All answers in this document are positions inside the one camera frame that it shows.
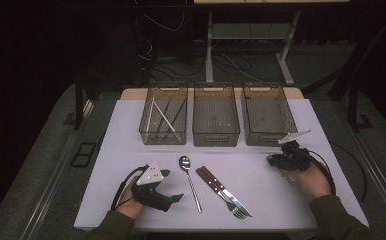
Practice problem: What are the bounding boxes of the white metal desk frame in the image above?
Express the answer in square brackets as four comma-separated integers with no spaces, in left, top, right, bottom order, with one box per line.
[193,0,350,86]

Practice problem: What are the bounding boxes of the black metal stand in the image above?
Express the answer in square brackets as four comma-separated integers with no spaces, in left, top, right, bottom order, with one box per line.
[302,13,386,132]
[74,74,85,131]

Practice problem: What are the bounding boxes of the white chopstick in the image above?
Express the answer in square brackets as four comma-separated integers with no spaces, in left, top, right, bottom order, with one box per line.
[145,96,155,133]
[151,104,183,143]

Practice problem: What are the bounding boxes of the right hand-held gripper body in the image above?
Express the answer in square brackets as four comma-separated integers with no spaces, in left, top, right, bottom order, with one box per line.
[277,129,314,172]

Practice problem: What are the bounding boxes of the person's right hand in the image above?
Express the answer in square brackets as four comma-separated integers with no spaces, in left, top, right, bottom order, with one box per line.
[280,162,333,200]

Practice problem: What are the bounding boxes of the long metal spoon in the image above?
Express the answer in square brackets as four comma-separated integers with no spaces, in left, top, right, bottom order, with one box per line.
[178,155,203,214]

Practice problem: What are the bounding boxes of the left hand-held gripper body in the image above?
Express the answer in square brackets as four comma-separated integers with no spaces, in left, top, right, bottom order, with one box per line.
[130,161,174,213]

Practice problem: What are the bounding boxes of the metal floor rail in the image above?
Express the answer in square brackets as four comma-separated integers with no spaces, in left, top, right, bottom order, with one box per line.
[20,99,95,240]
[350,133,386,228]

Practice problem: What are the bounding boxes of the wooden handled knife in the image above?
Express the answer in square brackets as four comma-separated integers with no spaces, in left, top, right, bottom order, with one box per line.
[200,165,254,218]

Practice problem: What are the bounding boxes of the hand-held gripper black cable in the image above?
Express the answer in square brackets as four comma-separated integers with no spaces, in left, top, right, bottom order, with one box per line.
[110,164,149,211]
[302,148,337,196]

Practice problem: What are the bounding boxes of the right hand-held gripper black cable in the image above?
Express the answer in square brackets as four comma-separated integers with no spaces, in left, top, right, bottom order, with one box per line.
[302,148,337,196]

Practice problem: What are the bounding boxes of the left hand-held gripper black cable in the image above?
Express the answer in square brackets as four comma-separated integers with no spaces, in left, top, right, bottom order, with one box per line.
[110,164,149,211]

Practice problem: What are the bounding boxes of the white floor cable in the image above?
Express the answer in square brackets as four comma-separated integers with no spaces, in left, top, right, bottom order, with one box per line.
[219,53,265,84]

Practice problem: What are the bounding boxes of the black floor cables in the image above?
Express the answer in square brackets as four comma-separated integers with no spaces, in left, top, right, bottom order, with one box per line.
[140,36,209,83]

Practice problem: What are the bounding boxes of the black rectangular floor frame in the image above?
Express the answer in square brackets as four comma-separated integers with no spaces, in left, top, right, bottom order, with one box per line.
[70,142,97,168]

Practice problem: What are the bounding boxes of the white table cover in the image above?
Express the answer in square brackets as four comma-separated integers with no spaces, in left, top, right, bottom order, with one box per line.
[73,98,370,233]

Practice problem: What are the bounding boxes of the person's left hand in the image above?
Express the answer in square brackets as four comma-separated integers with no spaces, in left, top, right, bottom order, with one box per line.
[115,177,148,221]

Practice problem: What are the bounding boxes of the wooden handled fork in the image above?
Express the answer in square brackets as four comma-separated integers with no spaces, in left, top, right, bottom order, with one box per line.
[195,168,247,220]

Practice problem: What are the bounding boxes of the thin black floor cable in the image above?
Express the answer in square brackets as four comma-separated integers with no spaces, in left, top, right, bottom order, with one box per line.
[329,141,369,203]

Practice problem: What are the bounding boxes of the translucent grey plastic bin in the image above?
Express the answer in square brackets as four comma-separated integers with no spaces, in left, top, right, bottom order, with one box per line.
[240,83,299,148]
[138,83,189,146]
[192,82,241,148]

